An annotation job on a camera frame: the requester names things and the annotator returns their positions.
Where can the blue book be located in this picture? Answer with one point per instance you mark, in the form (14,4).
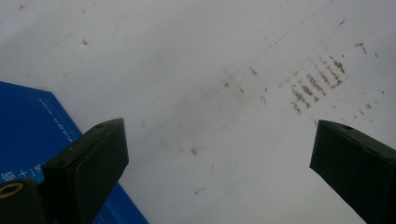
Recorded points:
(28,130)

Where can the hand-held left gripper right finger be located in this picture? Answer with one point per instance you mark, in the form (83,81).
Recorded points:
(358,168)

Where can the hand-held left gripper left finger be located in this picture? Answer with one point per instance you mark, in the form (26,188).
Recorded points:
(84,168)

